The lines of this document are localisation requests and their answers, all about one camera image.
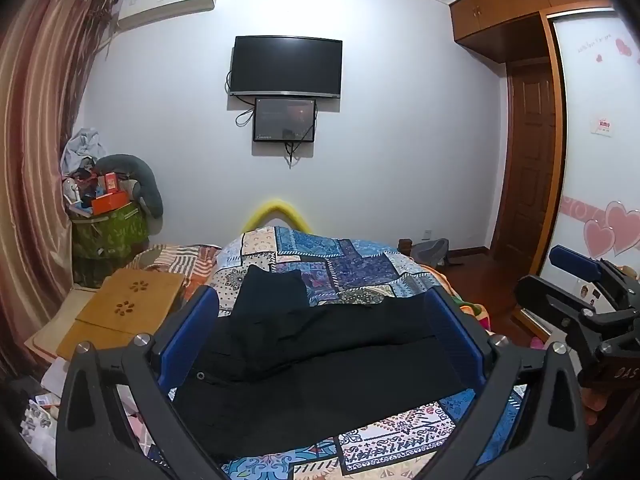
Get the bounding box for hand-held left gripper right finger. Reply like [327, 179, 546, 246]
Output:
[419, 286, 591, 480]

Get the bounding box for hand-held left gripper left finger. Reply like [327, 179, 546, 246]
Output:
[55, 285, 231, 480]

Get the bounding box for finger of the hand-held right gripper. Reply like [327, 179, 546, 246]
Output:
[549, 245, 608, 283]
[513, 274, 601, 343]

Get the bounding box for black pants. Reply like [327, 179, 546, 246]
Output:
[172, 265, 476, 463]

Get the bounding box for person's right hand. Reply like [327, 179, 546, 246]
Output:
[581, 384, 623, 427]

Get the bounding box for striped orange cloth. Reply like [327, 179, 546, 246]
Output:
[124, 243, 222, 303]

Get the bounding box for wooden lap desk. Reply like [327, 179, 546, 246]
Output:
[55, 268, 187, 361]

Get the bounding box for brown wooden door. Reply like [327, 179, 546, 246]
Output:
[491, 57, 567, 267]

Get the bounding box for green leaf-print box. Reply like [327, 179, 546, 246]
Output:
[70, 200, 151, 286]

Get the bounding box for blue patchwork printed blanket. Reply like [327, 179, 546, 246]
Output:
[127, 225, 531, 480]

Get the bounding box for orange box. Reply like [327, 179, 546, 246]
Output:
[91, 190, 132, 216]

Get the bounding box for grey curved pillow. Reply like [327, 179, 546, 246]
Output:
[94, 153, 165, 220]

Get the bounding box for scattered papers pile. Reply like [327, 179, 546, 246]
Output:
[19, 355, 68, 466]

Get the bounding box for white crumpled cloth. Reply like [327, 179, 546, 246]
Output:
[61, 127, 109, 173]

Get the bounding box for small black monitor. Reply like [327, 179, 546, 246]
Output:
[253, 97, 318, 144]

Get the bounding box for striped brown curtain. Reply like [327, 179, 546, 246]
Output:
[0, 0, 118, 376]

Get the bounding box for wooden overhead cabinet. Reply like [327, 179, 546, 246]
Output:
[448, 0, 618, 63]

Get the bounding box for white air conditioner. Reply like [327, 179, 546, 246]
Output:
[112, 0, 221, 31]

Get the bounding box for yellow foam bed rail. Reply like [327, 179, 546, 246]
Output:
[241, 198, 316, 235]

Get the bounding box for black monitor cable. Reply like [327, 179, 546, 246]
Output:
[284, 141, 307, 168]

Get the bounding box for black wall television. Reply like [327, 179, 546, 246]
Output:
[229, 35, 344, 100]

